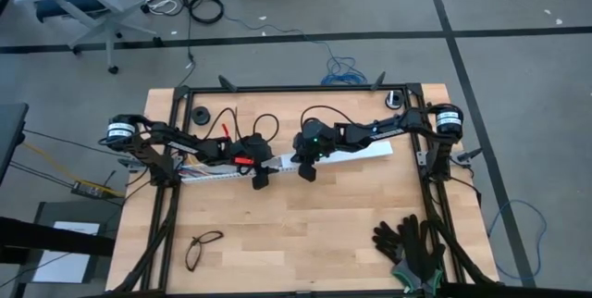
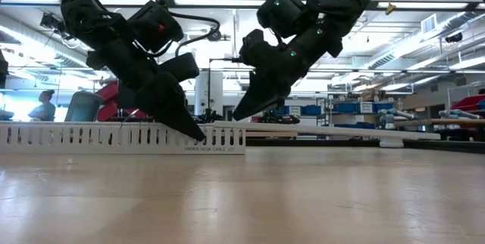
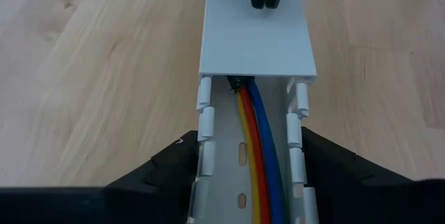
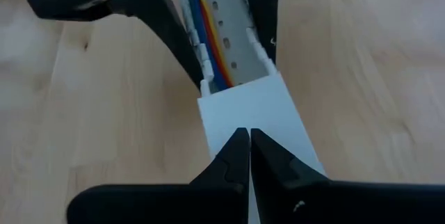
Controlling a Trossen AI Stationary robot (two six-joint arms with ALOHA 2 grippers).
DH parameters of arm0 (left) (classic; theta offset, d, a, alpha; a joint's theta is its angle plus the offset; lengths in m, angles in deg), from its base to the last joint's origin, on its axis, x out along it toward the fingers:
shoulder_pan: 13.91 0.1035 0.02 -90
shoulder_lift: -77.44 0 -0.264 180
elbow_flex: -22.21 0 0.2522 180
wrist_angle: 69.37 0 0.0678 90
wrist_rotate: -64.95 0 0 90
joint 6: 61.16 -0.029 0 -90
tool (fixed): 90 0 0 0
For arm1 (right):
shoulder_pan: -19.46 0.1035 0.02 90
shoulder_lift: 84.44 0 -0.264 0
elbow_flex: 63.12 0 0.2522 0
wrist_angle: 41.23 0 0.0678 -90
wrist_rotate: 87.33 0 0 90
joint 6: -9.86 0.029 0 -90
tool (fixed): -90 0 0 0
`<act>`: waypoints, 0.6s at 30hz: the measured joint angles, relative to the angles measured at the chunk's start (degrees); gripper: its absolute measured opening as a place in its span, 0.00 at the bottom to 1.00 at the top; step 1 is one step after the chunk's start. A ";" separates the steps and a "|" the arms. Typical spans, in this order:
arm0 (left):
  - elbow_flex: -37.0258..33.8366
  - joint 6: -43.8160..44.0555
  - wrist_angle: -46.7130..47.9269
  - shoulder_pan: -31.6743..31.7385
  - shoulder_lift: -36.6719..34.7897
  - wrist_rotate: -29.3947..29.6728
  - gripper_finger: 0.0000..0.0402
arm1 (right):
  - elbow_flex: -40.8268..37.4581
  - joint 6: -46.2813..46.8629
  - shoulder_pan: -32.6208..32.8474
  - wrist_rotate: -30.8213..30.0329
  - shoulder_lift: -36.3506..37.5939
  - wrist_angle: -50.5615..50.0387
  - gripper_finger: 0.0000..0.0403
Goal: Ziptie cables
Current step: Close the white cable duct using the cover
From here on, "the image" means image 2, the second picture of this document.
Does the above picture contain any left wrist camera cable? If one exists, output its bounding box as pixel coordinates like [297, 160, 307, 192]
[165, 10, 222, 58]

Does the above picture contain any white raceway cover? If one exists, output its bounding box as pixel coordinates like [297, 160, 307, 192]
[213, 119, 442, 142]

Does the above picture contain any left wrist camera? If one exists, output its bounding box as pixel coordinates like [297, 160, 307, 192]
[161, 52, 201, 83]

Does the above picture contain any black overhead camera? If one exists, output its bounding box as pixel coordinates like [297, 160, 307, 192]
[207, 27, 232, 43]

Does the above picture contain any blue storage bin shelf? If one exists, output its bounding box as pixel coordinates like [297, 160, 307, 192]
[272, 102, 395, 130]

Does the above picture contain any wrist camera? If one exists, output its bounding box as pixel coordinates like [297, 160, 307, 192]
[161, 52, 201, 83]
[239, 28, 267, 67]

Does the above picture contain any person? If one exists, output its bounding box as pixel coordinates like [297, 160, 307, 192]
[27, 89, 58, 122]

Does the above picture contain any red bin stack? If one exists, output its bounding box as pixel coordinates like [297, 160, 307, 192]
[95, 80, 149, 123]

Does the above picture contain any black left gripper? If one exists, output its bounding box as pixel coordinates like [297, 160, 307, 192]
[86, 42, 207, 142]

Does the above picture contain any white office chair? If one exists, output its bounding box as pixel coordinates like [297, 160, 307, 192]
[63, 91, 105, 123]

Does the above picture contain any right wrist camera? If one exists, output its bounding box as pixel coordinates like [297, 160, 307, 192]
[239, 28, 267, 67]

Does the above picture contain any white slotted cable raceway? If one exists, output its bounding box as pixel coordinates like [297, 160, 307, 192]
[0, 120, 247, 156]

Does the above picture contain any white round column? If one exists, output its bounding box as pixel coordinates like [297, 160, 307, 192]
[194, 70, 225, 117]

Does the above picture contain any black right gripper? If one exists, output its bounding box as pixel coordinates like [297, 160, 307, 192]
[231, 44, 308, 122]

